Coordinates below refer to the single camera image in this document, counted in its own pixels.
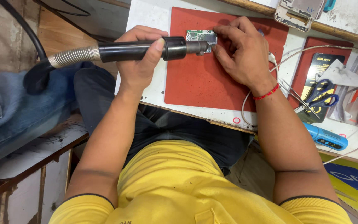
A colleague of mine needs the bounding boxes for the person's right hand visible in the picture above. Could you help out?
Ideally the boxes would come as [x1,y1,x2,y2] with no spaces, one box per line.
[211,16,279,96]

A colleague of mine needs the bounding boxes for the person's left hand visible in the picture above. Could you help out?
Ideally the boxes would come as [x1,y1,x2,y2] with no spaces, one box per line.
[114,25,169,94]

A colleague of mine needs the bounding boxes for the black hot air gun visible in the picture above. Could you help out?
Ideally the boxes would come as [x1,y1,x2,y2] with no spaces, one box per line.
[47,36,217,69]

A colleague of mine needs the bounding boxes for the green circuit board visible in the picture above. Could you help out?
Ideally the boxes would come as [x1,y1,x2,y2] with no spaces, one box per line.
[186,29,219,54]

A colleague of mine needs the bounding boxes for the large red work mat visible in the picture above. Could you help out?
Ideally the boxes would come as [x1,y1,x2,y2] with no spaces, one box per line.
[164,6,290,113]

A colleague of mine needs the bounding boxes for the small red work mat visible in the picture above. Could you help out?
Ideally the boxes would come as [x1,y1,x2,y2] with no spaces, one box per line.
[287,36,354,110]

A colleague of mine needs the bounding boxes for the metal tweezers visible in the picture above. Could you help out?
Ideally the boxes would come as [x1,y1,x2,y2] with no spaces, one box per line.
[278,77,321,119]

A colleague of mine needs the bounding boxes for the dark trousers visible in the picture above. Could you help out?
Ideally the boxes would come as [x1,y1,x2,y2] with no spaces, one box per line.
[73,67,255,177]

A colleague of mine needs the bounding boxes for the black yellow packet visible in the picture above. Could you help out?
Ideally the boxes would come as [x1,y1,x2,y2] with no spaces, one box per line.
[296,52,346,124]

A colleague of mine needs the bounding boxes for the wooden strip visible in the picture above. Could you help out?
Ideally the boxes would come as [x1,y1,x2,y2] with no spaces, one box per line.
[219,0,358,48]

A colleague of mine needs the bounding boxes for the crumpled white paper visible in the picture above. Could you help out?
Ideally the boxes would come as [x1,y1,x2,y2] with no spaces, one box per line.
[315,59,358,88]

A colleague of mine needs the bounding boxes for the teal plastic tool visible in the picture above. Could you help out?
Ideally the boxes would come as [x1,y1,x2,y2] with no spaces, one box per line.
[323,0,337,12]

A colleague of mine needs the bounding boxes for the blue electric screwdriver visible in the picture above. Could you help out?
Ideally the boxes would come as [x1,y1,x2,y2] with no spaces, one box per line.
[301,122,349,151]

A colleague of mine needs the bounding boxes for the heap of packets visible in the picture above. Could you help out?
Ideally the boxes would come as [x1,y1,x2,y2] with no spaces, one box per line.
[327,50,358,129]

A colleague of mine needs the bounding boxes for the yellow polo shirt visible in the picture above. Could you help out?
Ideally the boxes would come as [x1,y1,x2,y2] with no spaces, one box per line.
[48,140,353,224]

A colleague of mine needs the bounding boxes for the worn wooden bench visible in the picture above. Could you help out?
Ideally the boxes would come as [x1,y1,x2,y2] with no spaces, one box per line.
[0,114,90,224]

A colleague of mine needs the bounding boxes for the blue yellow banner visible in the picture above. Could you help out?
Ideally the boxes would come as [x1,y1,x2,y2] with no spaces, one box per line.
[320,152,358,224]

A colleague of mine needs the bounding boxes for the red thread bracelet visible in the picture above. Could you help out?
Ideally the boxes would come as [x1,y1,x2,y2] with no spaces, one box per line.
[253,83,280,101]

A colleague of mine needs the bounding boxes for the white cable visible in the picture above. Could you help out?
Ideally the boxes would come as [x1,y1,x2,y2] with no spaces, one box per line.
[241,45,358,165]

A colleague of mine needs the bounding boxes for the white phone frame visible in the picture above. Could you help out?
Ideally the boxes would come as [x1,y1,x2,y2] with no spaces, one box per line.
[274,0,326,33]

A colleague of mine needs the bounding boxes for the blue handled scissors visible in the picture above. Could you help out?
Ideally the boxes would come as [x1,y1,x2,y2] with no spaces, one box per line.
[294,79,340,114]

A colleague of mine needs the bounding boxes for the thin black cable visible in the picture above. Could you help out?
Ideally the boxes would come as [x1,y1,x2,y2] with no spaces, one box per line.
[32,0,91,17]

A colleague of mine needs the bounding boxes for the thick black hose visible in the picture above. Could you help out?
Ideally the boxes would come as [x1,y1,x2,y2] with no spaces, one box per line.
[0,0,56,96]

